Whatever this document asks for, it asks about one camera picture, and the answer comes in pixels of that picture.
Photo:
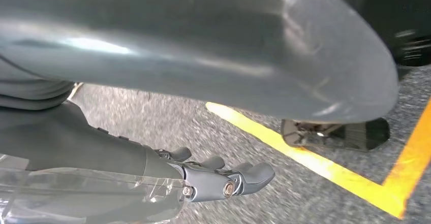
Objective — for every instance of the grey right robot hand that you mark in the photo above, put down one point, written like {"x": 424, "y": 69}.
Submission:
{"x": 202, "y": 47}

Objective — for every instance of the ribbed grey right arm sleeve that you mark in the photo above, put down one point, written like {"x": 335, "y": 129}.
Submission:
{"x": 27, "y": 91}

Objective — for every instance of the yellow floor tape square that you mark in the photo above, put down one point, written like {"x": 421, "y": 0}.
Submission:
{"x": 336, "y": 175}

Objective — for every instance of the black robot body shell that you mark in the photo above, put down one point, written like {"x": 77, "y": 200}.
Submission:
{"x": 404, "y": 14}

